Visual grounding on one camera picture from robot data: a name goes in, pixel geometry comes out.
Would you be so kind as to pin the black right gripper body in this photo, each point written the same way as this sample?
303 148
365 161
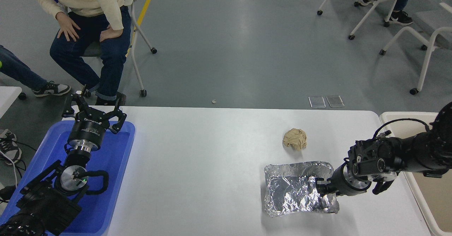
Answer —
342 181

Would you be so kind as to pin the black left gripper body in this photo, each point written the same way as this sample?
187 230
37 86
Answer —
87 129

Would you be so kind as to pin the silver foil plate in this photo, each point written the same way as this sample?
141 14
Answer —
289 190

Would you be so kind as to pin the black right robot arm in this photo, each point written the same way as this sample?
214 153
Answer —
416 151

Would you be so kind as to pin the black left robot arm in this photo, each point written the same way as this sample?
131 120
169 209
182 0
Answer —
42 204

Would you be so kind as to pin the clear floor plate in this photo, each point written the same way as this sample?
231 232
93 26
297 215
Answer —
335 101
317 102

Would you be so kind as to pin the person's right hand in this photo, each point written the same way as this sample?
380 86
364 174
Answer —
69 28

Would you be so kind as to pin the person's left hand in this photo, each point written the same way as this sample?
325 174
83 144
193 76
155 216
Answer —
112 33

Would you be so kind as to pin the blue plastic tray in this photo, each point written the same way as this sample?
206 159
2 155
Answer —
113 165

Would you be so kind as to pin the white-framed grey wheeled chair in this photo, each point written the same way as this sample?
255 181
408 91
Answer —
136 66
429 49
367 12

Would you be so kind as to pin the crumpled tan paper ball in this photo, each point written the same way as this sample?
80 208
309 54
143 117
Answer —
295 139

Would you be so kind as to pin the person in sneakers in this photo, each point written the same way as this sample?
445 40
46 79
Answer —
17 73

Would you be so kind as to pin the white side table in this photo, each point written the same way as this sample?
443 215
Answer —
7 98

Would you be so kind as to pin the large pale bin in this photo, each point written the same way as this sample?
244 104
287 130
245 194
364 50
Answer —
429 207

